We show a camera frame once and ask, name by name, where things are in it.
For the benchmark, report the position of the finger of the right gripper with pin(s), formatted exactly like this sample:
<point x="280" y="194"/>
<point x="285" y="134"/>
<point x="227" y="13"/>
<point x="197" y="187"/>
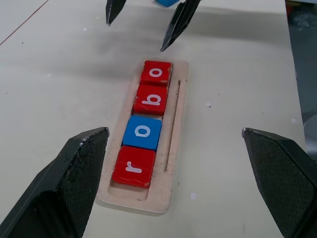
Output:
<point x="182" y="19"/>
<point x="114" y="10"/>

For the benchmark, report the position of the wooden letter tile tray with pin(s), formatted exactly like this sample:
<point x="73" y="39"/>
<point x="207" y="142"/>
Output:
<point x="179" y="111"/>

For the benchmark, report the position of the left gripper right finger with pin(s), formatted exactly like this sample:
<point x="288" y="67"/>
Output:
<point x="289" y="186"/>

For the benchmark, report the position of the blue letter tile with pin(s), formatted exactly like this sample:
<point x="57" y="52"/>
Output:
<point x="142" y="132"/>

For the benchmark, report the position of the red tile letter o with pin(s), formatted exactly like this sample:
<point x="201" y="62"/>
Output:
<point x="156" y="73"/>

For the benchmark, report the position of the red letter tile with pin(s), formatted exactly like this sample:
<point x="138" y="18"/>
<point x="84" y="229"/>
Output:
<point x="133" y="167"/>
<point x="151" y="100"/>

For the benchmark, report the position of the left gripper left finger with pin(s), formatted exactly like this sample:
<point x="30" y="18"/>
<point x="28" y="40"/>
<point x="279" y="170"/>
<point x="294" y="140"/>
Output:
<point x="54" y="198"/>

